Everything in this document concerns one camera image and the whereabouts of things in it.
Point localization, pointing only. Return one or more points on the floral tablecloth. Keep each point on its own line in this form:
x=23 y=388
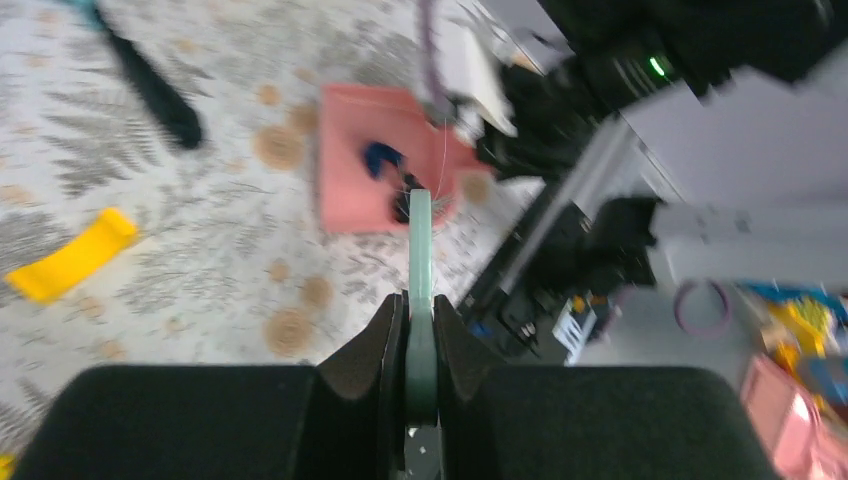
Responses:
x=231 y=265

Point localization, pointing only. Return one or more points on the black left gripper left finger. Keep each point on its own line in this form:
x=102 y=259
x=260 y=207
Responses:
x=222 y=421

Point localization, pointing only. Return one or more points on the yellow curved wooden block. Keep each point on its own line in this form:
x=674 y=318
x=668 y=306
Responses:
x=49 y=278

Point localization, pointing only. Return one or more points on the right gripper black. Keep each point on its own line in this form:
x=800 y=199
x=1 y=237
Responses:
x=623 y=52

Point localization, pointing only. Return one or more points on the black paper scrap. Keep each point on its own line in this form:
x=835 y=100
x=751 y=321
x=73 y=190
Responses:
x=401 y=203

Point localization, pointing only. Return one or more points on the blue paper scrap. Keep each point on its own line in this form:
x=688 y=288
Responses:
x=377 y=154

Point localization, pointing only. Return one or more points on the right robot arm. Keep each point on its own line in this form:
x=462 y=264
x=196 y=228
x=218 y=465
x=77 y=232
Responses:
x=682 y=143

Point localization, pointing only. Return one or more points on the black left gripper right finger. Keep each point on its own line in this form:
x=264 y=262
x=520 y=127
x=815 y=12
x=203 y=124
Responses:
x=508 y=421

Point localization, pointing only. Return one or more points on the pink plastic dustpan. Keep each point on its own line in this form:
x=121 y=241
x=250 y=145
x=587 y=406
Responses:
x=354 y=116

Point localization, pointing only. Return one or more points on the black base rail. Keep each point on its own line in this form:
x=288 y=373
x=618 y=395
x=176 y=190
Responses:
x=552 y=285

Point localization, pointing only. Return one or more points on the teal hand brush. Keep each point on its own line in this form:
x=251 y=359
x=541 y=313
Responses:
x=421 y=384

